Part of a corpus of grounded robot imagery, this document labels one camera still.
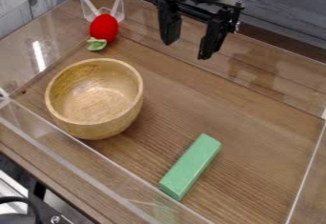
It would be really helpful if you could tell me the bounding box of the black metal table frame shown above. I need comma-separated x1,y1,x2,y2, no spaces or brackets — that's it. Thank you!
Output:
26,180,81,224

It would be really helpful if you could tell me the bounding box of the clear acrylic corner bracket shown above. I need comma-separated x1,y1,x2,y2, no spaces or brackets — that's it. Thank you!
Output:
80,0,124,22

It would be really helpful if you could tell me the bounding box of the wooden bowl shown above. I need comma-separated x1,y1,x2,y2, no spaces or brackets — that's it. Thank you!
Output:
43,58,144,140

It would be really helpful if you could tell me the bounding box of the black cable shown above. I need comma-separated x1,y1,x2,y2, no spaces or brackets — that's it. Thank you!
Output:
0,195,42,224

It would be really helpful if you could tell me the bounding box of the clear acrylic wall enclosure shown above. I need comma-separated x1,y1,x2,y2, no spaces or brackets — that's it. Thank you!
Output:
0,0,326,224

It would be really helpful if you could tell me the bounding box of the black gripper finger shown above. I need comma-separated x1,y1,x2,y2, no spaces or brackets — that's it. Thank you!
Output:
197,19,228,60
157,0,181,46

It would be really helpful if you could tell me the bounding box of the red plush strawberry toy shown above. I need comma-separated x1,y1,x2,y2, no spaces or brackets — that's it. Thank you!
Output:
86,14,118,51

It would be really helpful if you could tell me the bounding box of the green rectangular block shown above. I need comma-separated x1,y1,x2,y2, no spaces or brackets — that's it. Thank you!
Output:
158,133,222,201

